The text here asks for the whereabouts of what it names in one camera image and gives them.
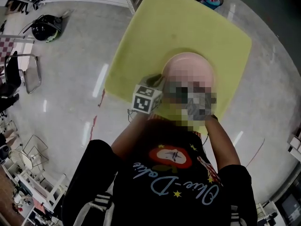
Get person's left forearm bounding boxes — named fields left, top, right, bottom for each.
left=110, top=113, right=156, bottom=160

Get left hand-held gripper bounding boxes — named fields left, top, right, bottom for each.
left=131, top=73, right=166, bottom=115

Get person's black printed shirt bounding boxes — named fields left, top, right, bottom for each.
left=61, top=119, right=258, bottom=226

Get wire frame chair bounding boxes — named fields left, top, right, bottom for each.
left=20, top=134, right=49, bottom=169

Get metal frame chair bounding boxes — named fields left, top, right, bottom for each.
left=4, top=53, right=42, bottom=95

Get red checked cloth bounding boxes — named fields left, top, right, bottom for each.
left=0, top=37, right=16, bottom=64

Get white wooden chair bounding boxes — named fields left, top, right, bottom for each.
left=17, top=166, right=71, bottom=213

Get white boxes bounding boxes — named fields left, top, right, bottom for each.
left=287, top=132, right=301, bottom=161

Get black helmet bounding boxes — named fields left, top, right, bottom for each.
left=22, top=14, right=63, bottom=43

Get person's right forearm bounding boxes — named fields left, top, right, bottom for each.
left=204, top=114, right=242, bottom=174

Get dark monitor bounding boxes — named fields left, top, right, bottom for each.
left=275, top=189, right=301, bottom=226

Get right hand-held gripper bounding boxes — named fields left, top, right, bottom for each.
left=182, top=88, right=217, bottom=122

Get black clothing on chair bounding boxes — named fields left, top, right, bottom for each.
left=0, top=50, right=22, bottom=110

